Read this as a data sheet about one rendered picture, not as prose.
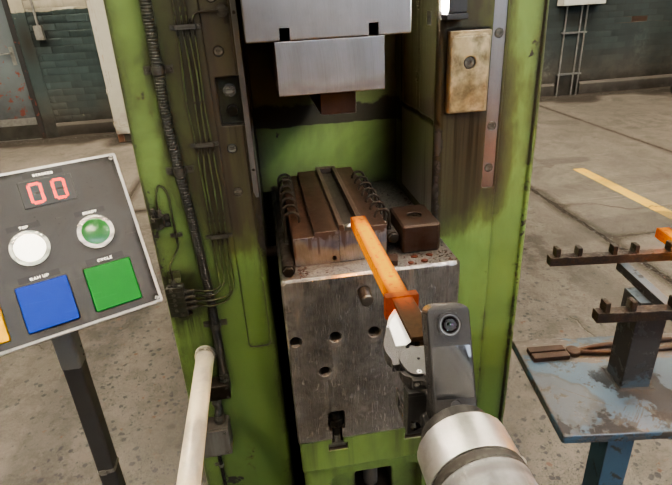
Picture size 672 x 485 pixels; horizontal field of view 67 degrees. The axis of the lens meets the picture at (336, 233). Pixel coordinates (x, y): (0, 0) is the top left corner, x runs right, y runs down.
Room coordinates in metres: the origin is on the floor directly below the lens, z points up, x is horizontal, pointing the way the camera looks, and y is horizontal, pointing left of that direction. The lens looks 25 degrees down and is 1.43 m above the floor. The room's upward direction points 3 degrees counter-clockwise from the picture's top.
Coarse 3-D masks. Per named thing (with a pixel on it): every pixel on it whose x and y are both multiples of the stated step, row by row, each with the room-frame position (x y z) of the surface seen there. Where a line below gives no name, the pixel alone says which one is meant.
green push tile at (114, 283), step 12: (108, 264) 0.77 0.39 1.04; (120, 264) 0.77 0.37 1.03; (96, 276) 0.75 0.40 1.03; (108, 276) 0.76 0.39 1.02; (120, 276) 0.76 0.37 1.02; (132, 276) 0.77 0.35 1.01; (96, 288) 0.74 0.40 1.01; (108, 288) 0.74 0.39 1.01; (120, 288) 0.75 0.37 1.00; (132, 288) 0.76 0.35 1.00; (96, 300) 0.73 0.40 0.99; (108, 300) 0.73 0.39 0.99; (120, 300) 0.74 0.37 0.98; (132, 300) 0.75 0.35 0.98
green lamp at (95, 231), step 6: (90, 222) 0.80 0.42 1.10; (96, 222) 0.80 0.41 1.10; (102, 222) 0.81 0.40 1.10; (84, 228) 0.79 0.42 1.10; (90, 228) 0.79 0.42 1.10; (96, 228) 0.80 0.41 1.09; (102, 228) 0.80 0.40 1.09; (108, 228) 0.81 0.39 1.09; (84, 234) 0.78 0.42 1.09; (90, 234) 0.79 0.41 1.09; (96, 234) 0.79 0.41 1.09; (102, 234) 0.80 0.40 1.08; (108, 234) 0.80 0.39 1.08; (90, 240) 0.78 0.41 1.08; (96, 240) 0.79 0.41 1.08; (102, 240) 0.79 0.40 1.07
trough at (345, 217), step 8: (328, 168) 1.37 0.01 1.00; (328, 176) 1.34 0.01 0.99; (328, 184) 1.27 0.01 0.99; (336, 184) 1.26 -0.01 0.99; (336, 192) 1.20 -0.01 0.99; (336, 200) 1.15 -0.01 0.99; (344, 200) 1.14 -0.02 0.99; (336, 208) 1.10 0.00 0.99; (344, 208) 1.09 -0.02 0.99; (344, 216) 1.05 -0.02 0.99; (352, 216) 1.04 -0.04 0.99; (344, 224) 1.00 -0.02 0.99
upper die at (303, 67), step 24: (288, 48) 0.96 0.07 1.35; (312, 48) 0.96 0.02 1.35; (336, 48) 0.97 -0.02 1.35; (360, 48) 0.97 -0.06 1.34; (384, 48) 0.98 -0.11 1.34; (288, 72) 0.96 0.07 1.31; (312, 72) 0.96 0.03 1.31; (336, 72) 0.97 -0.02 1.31; (360, 72) 0.97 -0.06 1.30; (384, 72) 0.98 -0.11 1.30
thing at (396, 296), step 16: (352, 224) 0.87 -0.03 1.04; (368, 224) 0.84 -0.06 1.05; (368, 240) 0.77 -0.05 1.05; (368, 256) 0.72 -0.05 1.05; (384, 256) 0.71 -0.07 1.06; (384, 272) 0.66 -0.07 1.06; (384, 288) 0.62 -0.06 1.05; (400, 288) 0.61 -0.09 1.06; (384, 304) 0.58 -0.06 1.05; (400, 304) 0.56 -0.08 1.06; (416, 304) 0.56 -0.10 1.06; (416, 320) 0.52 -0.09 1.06; (416, 336) 0.49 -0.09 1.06
